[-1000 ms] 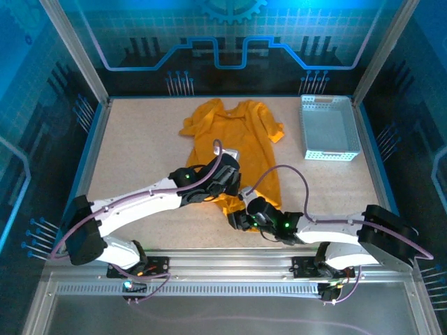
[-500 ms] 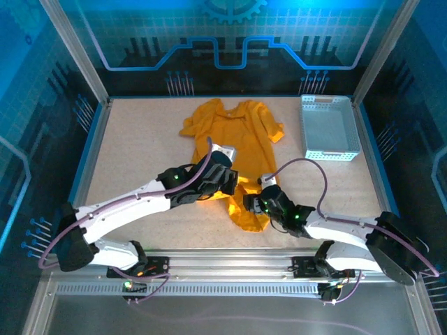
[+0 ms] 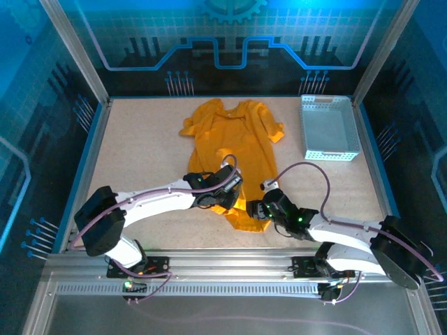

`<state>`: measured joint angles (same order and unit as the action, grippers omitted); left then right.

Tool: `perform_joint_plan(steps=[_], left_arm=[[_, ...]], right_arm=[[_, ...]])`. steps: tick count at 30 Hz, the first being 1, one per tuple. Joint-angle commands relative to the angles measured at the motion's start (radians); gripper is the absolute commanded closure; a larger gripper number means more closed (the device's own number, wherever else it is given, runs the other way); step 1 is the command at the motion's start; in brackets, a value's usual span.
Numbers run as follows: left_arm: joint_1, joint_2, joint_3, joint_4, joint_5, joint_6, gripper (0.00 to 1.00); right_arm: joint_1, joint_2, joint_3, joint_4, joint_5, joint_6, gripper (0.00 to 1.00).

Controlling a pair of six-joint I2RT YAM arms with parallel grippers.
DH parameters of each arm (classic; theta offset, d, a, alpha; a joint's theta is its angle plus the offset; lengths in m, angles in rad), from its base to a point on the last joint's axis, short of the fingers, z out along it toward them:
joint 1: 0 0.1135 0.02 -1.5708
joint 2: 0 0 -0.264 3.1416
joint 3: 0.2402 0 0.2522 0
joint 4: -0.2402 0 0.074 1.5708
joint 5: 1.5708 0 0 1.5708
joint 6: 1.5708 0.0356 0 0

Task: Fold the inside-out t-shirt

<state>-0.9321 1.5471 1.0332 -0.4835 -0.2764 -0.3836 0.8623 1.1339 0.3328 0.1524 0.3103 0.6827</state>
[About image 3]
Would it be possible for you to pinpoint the orange t-shirt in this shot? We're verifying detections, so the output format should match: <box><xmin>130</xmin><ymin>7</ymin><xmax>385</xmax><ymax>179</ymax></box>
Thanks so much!
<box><xmin>178</xmin><ymin>98</ymin><xmax>285</xmax><ymax>232</ymax></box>

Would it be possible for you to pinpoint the white perforated plastic basket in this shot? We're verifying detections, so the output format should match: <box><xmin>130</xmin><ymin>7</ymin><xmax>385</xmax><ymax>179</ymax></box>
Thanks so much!
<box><xmin>300</xmin><ymin>94</ymin><xmax>362</xmax><ymax>162</ymax></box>

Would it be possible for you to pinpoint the black controller box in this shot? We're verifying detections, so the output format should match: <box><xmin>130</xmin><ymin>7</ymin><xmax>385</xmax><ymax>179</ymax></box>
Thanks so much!
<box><xmin>121</xmin><ymin>278</ymin><xmax>148</xmax><ymax>304</ymax></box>
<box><xmin>318</xmin><ymin>281</ymin><xmax>345</xmax><ymax>305</ymax></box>

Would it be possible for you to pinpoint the grey metal panel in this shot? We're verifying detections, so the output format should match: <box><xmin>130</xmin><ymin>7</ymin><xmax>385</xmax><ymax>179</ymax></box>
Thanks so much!
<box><xmin>20</xmin><ymin>271</ymin><xmax>443</xmax><ymax>335</ymax></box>

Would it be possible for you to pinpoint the aluminium frame beam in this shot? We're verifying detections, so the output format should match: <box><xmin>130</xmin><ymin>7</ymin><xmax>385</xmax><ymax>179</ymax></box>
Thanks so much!
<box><xmin>45</xmin><ymin>248</ymin><xmax>420</xmax><ymax>282</ymax></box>

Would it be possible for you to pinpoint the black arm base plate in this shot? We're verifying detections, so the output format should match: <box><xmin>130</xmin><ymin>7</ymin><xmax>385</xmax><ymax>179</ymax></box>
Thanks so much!
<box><xmin>291</xmin><ymin>255</ymin><xmax>350</xmax><ymax>279</ymax></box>
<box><xmin>106</xmin><ymin>256</ymin><xmax>171</xmax><ymax>279</ymax></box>

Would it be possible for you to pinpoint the slotted grey cable duct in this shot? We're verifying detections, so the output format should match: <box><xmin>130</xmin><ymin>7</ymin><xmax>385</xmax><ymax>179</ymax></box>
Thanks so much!
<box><xmin>55</xmin><ymin>283</ymin><xmax>321</xmax><ymax>297</ymax></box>

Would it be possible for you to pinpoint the purple cable loop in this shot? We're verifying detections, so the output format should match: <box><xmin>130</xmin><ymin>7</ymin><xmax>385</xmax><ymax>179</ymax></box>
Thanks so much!
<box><xmin>323</xmin><ymin>270</ymin><xmax>362</xmax><ymax>306</ymax></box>
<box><xmin>122</xmin><ymin>257</ymin><xmax>175</xmax><ymax>304</ymax></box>

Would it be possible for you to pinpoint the aluminium side rail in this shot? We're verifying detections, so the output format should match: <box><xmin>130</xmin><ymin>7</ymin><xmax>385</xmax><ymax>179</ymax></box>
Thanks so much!
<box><xmin>57</xmin><ymin>98</ymin><xmax>113</xmax><ymax>254</ymax></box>
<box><xmin>351</xmin><ymin>99</ymin><xmax>402</xmax><ymax>254</ymax></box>

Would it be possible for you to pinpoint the aluminium frame post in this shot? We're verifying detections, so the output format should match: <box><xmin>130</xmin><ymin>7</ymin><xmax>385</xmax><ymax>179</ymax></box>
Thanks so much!
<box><xmin>38</xmin><ymin>0</ymin><xmax>112</xmax><ymax>105</ymax></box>
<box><xmin>351</xmin><ymin>0</ymin><xmax>423</xmax><ymax>105</ymax></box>

